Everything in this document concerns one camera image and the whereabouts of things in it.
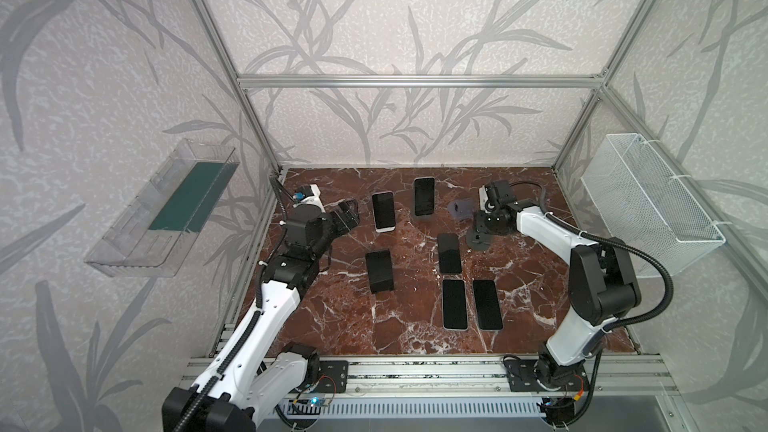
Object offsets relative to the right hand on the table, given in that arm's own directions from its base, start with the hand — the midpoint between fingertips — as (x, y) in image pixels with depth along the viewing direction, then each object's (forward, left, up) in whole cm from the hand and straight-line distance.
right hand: (481, 216), depth 96 cm
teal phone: (+7, +19, +4) cm, 20 cm away
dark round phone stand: (-6, +1, -5) cm, 8 cm away
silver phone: (-26, +11, -9) cm, 29 cm away
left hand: (-8, +39, +20) cm, 44 cm away
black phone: (-26, +1, -7) cm, 27 cm away
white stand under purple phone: (-1, +34, -7) cm, 34 cm away
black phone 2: (-8, +10, -10) cm, 17 cm away
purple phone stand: (+7, +5, -6) cm, 10 cm away
